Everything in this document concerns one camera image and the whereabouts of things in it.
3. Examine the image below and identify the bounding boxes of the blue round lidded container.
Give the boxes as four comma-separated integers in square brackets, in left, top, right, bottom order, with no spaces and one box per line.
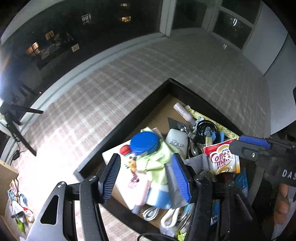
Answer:
[129,131,159,155]

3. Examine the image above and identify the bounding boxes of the plaid table cloth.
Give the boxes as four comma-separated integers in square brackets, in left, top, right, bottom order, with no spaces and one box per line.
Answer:
[11,32,271,241]

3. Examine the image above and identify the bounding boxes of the white aqua bottle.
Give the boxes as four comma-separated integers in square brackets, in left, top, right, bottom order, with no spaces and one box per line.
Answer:
[165,128,188,160]

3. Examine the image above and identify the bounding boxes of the grey foil packet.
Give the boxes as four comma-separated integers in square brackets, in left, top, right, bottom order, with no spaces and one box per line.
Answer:
[165,153,212,209]

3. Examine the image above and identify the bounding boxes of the black storage tray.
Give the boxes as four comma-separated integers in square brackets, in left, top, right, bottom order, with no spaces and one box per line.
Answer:
[73,78,266,237]

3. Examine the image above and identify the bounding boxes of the yellow long packet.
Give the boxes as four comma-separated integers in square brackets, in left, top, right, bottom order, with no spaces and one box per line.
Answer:
[186,105,240,140]

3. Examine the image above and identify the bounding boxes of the person's hand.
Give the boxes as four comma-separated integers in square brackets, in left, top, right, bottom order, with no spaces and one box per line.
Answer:
[273,184,290,225]

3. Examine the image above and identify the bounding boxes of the small pink white bottle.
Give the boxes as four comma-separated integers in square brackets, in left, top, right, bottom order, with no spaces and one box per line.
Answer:
[173,102,196,126]

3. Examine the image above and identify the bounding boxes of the coffee mate sachet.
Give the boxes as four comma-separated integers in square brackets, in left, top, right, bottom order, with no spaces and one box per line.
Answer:
[203,138,240,175]

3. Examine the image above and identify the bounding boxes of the blue foil sachet pack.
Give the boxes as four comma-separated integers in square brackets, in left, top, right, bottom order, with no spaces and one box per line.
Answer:
[235,167,248,198]

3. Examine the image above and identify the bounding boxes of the white usb cable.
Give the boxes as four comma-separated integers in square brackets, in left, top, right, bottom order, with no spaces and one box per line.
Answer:
[141,206,183,229]

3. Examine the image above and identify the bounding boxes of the black tripod stand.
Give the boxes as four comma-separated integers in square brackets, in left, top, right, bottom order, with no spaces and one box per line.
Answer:
[1,98,44,156]

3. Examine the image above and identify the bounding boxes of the green cloth pouch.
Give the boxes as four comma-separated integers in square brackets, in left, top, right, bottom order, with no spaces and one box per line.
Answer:
[136,139,173,185]

